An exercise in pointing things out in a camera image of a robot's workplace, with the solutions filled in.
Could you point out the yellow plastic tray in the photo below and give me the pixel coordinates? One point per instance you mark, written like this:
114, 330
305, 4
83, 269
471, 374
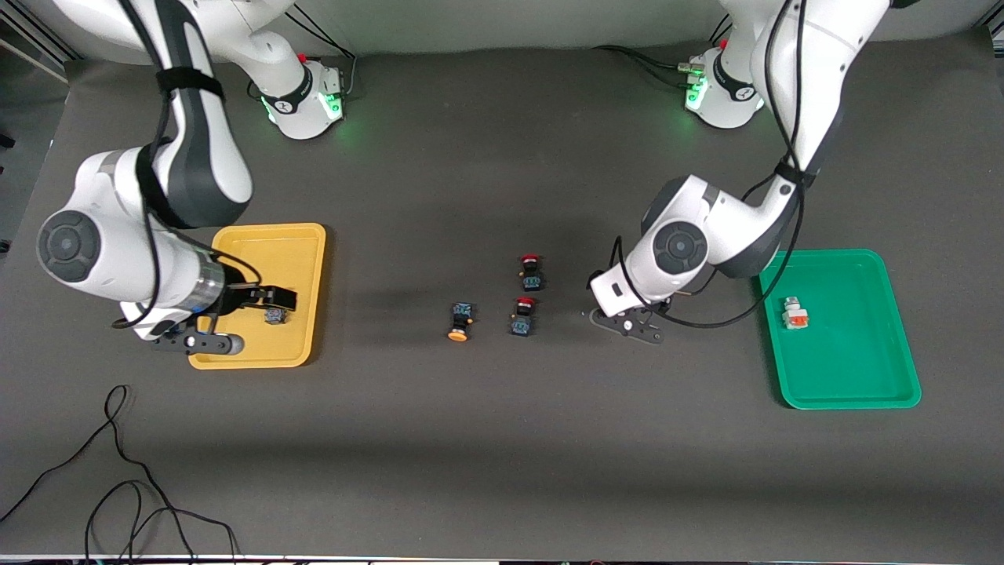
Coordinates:
267, 251

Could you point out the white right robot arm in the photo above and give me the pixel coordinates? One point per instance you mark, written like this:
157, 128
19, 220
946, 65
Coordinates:
102, 235

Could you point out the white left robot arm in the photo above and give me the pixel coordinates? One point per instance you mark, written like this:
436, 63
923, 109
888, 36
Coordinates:
729, 212

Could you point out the red mushroom pushbutton switch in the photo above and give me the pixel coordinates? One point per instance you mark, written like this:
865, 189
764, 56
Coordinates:
531, 278
522, 323

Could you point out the yellow mushroom pushbutton switch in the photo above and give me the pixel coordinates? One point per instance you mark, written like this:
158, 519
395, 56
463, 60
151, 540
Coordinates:
460, 318
275, 316

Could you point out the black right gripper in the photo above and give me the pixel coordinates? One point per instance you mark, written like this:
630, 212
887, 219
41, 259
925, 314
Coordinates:
238, 299

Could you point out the green pushbutton white orange body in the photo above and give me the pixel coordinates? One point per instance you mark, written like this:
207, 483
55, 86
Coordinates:
795, 316

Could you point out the green plastic tray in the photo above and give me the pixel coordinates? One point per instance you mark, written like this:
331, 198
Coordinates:
855, 353

